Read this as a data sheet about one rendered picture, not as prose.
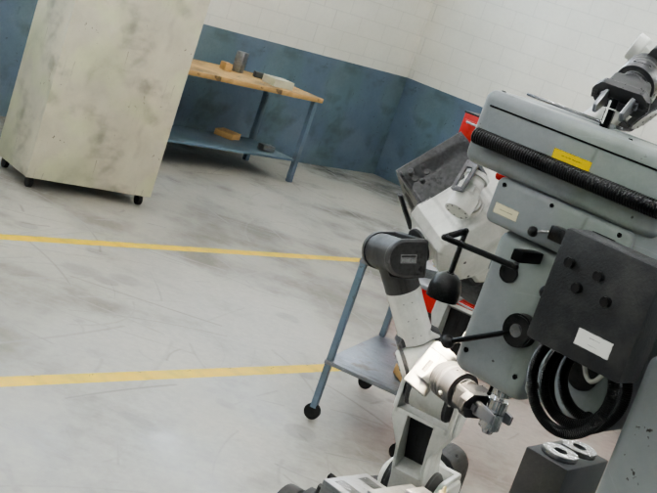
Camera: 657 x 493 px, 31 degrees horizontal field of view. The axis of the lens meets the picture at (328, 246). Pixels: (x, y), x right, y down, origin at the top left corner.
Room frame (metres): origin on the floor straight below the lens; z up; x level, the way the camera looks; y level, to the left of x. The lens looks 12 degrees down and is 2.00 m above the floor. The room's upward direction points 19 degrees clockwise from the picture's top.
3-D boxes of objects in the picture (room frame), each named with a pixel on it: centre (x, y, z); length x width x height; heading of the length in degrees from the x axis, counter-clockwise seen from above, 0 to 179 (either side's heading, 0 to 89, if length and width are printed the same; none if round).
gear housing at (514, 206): (2.47, -0.49, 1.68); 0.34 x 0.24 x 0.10; 51
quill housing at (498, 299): (2.50, -0.46, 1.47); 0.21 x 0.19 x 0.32; 141
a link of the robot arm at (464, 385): (2.57, -0.40, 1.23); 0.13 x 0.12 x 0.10; 127
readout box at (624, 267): (2.05, -0.48, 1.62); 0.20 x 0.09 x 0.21; 51
